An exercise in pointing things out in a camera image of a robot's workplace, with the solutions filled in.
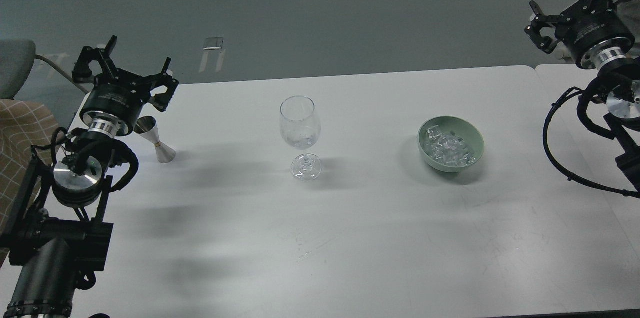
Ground clear ice cubes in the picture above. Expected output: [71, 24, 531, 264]
[422, 125, 478, 167]

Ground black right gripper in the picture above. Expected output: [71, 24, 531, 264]
[525, 0, 640, 69]

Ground clear wine glass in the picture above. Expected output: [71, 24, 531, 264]
[279, 95, 323, 181]

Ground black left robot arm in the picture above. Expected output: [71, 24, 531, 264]
[1, 36, 179, 317]

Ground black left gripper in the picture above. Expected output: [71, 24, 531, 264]
[71, 35, 179, 131]

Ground steel double jigger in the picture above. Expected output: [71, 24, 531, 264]
[134, 116, 176, 163]

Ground green bowl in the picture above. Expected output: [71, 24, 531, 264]
[417, 116, 485, 173]

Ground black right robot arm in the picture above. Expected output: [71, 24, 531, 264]
[525, 0, 640, 198]

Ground grey chair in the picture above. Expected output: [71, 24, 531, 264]
[0, 38, 89, 99]

